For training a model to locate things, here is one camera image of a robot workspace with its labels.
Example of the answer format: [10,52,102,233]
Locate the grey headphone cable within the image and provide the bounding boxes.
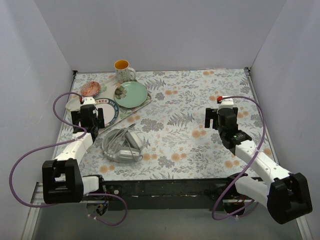
[104,123,141,161]

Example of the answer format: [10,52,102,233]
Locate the grey white headphones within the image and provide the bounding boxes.
[102,125,144,164]

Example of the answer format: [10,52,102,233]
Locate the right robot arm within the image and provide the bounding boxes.
[204,107,313,224]

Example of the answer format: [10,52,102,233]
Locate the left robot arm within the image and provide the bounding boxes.
[42,104,107,204]

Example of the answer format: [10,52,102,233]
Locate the white blue-rimmed plate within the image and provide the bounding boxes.
[95,98,120,128]

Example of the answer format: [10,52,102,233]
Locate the leaf print tray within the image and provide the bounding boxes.
[72,73,151,134]

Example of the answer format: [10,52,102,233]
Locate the green floral plate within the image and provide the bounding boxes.
[114,81,148,109]

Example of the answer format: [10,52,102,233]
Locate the white floral mug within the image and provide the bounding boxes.
[114,59,137,83]

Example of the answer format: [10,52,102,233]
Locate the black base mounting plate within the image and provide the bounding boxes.
[102,177,231,210]

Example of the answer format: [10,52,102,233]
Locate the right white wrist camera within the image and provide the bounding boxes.
[216,96,234,110]

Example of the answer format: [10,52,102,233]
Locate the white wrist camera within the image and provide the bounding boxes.
[216,96,234,110]
[79,96,96,106]

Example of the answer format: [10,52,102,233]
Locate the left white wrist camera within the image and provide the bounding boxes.
[79,96,96,106]

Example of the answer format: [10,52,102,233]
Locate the aluminium frame rail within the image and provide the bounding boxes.
[19,181,313,240]

